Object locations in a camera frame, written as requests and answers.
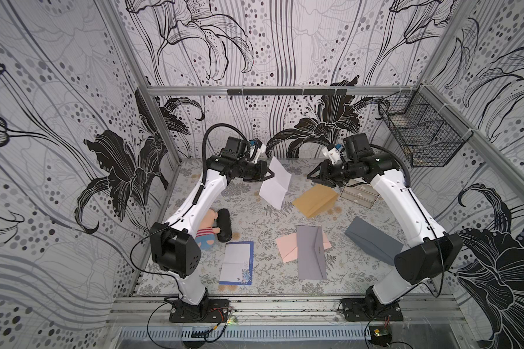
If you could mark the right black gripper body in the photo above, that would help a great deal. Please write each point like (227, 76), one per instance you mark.
(336, 170)

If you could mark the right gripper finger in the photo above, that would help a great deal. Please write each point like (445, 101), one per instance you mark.
(325, 182)
(319, 174)

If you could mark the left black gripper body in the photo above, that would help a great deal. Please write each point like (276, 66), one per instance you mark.
(246, 170)

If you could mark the yellow kraft envelope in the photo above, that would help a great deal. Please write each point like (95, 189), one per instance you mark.
(316, 201)

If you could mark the dark grey envelope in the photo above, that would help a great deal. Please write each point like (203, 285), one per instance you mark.
(374, 242)

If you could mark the lilac grey envelope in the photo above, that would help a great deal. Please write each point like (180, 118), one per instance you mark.
(312, 268)

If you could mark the white blue-bordered letter paper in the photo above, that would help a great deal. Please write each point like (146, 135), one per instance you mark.
(237, 267)

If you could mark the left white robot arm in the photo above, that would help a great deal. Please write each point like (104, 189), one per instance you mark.
(172, 243)

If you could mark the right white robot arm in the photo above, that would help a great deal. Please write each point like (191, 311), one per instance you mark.
(431, 251)

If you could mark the pink envelope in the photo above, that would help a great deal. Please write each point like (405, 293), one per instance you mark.
(288, 248)

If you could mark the white mini drawer cabinet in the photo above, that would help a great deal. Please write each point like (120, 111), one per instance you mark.
(360, 193)

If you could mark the pink plush doll toy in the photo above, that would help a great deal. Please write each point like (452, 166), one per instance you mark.
(206, 235)

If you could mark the small electronics board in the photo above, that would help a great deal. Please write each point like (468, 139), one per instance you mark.
(379, 336)

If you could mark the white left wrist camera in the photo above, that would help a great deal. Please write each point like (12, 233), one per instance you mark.
(256, 149)

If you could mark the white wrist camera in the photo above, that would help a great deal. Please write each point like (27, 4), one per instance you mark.
(333, 153)
(256, 149)

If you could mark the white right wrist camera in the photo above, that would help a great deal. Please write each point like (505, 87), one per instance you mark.
(333, 153)

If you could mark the black bar on rail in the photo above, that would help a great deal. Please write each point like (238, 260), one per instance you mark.
(279, 92)

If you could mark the black wire mesh basket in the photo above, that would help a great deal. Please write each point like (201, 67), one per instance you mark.
(422, 128)

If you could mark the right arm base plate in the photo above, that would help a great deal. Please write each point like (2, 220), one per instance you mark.
(360, 310)

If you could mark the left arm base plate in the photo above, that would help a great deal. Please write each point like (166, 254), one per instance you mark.
(209, 310)

